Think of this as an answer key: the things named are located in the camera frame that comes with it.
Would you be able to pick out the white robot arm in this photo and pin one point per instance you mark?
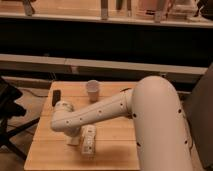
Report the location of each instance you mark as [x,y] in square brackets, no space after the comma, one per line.
[158,118]

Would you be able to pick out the black tripod stand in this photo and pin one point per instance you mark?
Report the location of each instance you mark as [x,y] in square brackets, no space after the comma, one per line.
[8,109]

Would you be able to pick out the white tube bottle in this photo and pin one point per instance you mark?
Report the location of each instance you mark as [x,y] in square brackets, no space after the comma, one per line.
[88,144]

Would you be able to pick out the white sponge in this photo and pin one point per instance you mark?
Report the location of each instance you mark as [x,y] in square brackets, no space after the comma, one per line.
[73,141]

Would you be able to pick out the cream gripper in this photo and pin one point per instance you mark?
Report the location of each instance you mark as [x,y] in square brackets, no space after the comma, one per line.
[72,135]

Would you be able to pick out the black rectangular remote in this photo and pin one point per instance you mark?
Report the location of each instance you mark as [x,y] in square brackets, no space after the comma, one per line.
[56,97]

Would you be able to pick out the long metal rail bench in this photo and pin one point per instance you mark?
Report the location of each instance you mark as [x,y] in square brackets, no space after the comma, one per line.
[73,66]

